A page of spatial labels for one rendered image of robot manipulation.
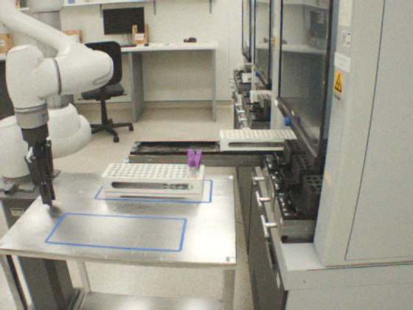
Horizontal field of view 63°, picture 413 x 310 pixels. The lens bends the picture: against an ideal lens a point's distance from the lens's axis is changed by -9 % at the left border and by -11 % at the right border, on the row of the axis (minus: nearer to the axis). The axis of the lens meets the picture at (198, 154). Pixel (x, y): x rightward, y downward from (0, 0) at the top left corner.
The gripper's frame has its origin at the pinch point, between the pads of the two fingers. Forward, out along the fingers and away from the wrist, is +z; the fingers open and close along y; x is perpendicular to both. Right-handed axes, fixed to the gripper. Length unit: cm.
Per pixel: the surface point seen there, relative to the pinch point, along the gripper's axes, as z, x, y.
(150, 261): 5.1, -34.6, -22.4
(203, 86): 58, -24, 398
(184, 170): -1.3, -38.9, 12.9
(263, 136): 1, -66, 48
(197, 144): 6, -40, 54
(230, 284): 12, -53, -22
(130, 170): -1.4, -22.9, 12.4
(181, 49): -1, -4, 328
